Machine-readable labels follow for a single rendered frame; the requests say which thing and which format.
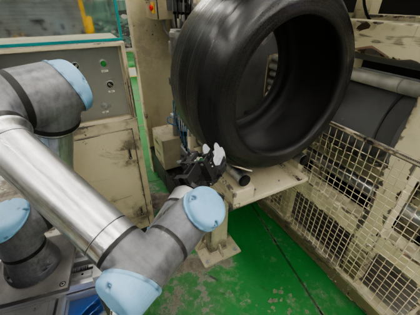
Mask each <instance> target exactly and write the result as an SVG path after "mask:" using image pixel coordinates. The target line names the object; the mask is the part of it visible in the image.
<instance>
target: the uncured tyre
mask: <svg viewBox="0 0 420 315"><path fill-rule="evenodd" d="M271 32H273V33H274V35H275V38H276V42H277V49H278V62H277V70H276V75H275V78H274V81H273V83H272V86H271V88H270V90H269V91H268V93H267V94H266V96H265V98H264V99H263V100H262V101H261V103H260V104H259V105H258V106H257V107H256V108H254V109H253V110H252V111H251V112H249V113H248V114H246V115H244V116H242V117H239V118H236V100H237V95H238V89H239V85H240V82H241V79H242V76H243V74H244V71H245V69H246V67H247V65H248V62H249V61H250V59H251V57H252V56H253V54H254V52H255V51H256V49H257V48H258V47H259V45H260V44H261V43H262V42H263V41H264V40H265V38H266V37H267V36H268V35H269V34H270V33H271ZM354 54H355V40H354V31H353V26H352V23H351V20H350V17H349V13H348V10H347V8H346V5H345V3H344V1H343V0H202V1H201V2H200V3H199V4H198V5H197V6H196V7H195V8H194V9H193V10H192V12H191V13H190V15H189V16H188V18H187V19H186V21H185V23H184V24H183V26H182V28H181V30H180V33H179V35H178V37H177V40H176V43H175V46H174V51H173V54H172V60H171V91H172V96H173V99H174V103H175V106H176V109H177V112H178V114H179V117H180V118H181V120H182V122H183V123H184V125H185V126H186V127H187V128H188V129H189V131H190V132H191V133H192V134H193V135H194V136H195V137H196V138H197V139H198V140H199V141H200V142H201V143H202V144H203V145H204V144H207V146H208V147H209V148H210V149H212V151H214V144H215V143H218V145H219V147H220V148H221V147H222V148H223V149H224V152H225V156H226V163H227V164H230V165H233V166H238V167H242V168H245V169H249V170H255V169H264V168H268V167H271V166H275V165H277V164H281V163H283V162H286V161H288V160H290V159H292V158H293V157H295V156H297V155H298V154H300V153H301V152H303V151H304V150H305V149H306V148H308V147H309V146H310V145H311V144H312V143H313V142H314V141H315V140H316V139H317V138H318V137H319V136H320V135H321V133H322V132H323V131H324V130H325V129H326V127H327V126H328V124H329V123H330V122H331V120H332V119H333V117H334V115H335V114H336V112H337V110H338V109H339V107H340V105H341V103H342V101H343V98H344V96H345V93H346V91H347V88H348V85H349V82H350V79H351V74H352V71H353V65H354Z"/></svg>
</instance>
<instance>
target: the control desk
mask: <svg viewBox="0 0 420 315"><path fill-rule="evenodd" d="M55 59H63V60H65V61H68V62H70V63H71V64H73V65H74V66H75V67H76V68H77V69H78V70H79V71H80V72H81V74H82V75H83V76H84V78H85V79H86V81H87V83H88V84H89V87H90V89H91V92H92V96H93V104H92V107H91V108H89V109H88V110H87V111H82V112H81V123H80V126H79V127H78V129H77V130H76V131H74V170H75V171H76V172H77V173H78V174H79V175H80V176H81V177H82V178H83V179H84V180H86V181H87V182H88V183H89V184H90V185H91V186H92V187H93V188H94V189H95V190H97V191H98V192H99V193H100V194H101V195H102V196H104V197H105V198H106V199H107V200H108V201H109V202H110V203H111V204H112V205H113V206H115V207H116V208H117V209H118V210H119V211H121V212H122V213H123V214H124V215H125V216H126V217H127V218H128V219H129V220H130V221H132V222H133V223H134V224H135V225H136V226H137V227H138V228H139V229H141V230H142V231H143V232H144V233H145V232H146V231H147V227H149V226H150V224H151V223H152V221H153V220H154V213H153V206H152V202H151V195H150V191H149V184H148V177H147V173H146V166H145V162H144V155H143V148H142V144H141V137H140V133H139V126H138V119H137V117H136V116H137V114H136V107H135V103H134V96H133V89H132V85H131V78H130V74H129V67H128V60H127V56H126V49H125V45H124V41H104V42H85V43H74V44H55V45H44V46H24V47H5V48H0V69H4V68H11V67H15V66H21V65H25V64H32V63H38V62H42V60H48V61H50V60H55Z"/></svg>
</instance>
